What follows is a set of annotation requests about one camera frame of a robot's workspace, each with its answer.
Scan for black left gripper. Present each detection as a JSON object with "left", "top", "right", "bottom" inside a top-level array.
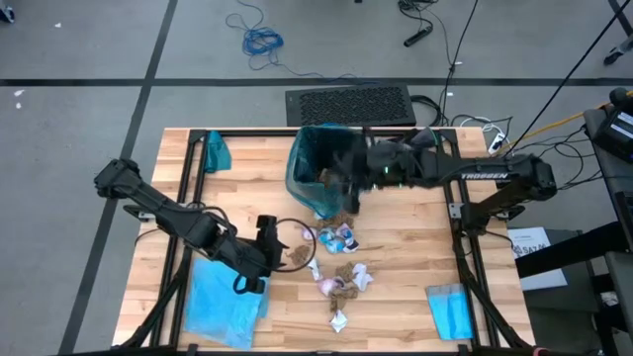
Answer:
[{"left": 230, "top": 235, "right": 298, "bottom": 279}]

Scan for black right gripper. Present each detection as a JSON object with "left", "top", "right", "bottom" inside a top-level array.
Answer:
[{"left": 335, "top": 139, "right": 425, "bottom": 215}]

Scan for brown paper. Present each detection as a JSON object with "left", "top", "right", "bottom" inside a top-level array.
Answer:
[
  {"left": 328, "top": 286, "right": 359, "bottom": 313},
  {"left": 317, "top": 212, "right": 356, "bottom": 230},
  {"left": 334, "top": 262, "right": 357, "bottom": 284},
  {"left": 288, "top": 244, "right": 313, "bottom": 267}
]

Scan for teal plastic bin liner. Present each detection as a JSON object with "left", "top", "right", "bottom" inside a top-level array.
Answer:
[{"left": 285, "top": 123, "right": 371, "bottom": 221}]

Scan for pink plastic wad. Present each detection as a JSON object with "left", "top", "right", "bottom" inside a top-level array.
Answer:
[{"left": 317, "top": 277, "right": 346, "bottom": 298}]

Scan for small blue bag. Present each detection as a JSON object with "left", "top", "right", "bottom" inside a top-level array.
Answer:
[{"left": 425, "top": 283, "right": 475, "bottom": 342}]

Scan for large flat blue bag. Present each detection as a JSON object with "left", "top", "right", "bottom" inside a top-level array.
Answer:
[{"left": 183, "top": 256, "right": 271, "bottom": 351}]

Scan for small crumpled teal bag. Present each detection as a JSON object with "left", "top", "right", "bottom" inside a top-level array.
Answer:
[{"left": 203, "top": 129, "right": 233, "bottom": 175}]

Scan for black perforated metal panel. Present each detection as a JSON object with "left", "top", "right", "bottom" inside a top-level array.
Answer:
[{"left": 285, "top": 82, "right": 417, "bottom": 129}]

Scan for white power strip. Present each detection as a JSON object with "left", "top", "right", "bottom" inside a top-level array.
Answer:
[{"left": 488, "top": 131, "right": 507, "bottom": 156}]

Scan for black power strip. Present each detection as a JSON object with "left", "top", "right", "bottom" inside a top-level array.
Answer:
[{"left": 402, "top": 25, "right": 435, "bottom": 48}]

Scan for white printed paper sign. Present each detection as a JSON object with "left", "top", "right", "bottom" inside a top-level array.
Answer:
[{"left": 507, "top": 225, "right": 569, "bottom": 293}]

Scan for black equipment cart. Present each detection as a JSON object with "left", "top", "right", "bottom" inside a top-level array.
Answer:
[{"left": 513, "top": 87, "right": 633, "bottom": 356}]

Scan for black electronic device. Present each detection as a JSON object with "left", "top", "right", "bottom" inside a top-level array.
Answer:
[{"left": 591, "top": 107, "right": 633, "bottom": 165}]

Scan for black chair base leg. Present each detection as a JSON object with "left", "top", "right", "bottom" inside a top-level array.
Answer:
[{"left": 603, "top": 37, "right": 633, "bottom": 66}]

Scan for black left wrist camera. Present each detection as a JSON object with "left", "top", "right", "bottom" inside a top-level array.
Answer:
[{"left": 256, "top": 215, "right": 280, "bottom": 243}]

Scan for black left wrist camera cable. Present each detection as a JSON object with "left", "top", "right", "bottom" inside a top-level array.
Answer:
[{"left": 270, "top": 217, "right": 318, "bottom": 274}]

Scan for blue coiled cable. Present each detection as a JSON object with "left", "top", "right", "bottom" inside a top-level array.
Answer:
[{"left": 225, "top": 0, "right": 382, "bottom": 86}]

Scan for black floor cables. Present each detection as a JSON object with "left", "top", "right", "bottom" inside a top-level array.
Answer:
[{"left": 397, "top": 0, "right": 442, "bottom": 32}]

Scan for long black cable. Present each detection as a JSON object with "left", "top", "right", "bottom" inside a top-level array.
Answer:
[
  {"left": 438, "top": 0, "right": 481, "bottom": 123},
  {"left": 502, "top": 0, "right": 633, "bottom": 158}
]

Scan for yellow cable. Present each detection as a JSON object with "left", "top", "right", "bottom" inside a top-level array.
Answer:
[{"left": 506, "top": 88, "right": 633, "bottom": 145}]

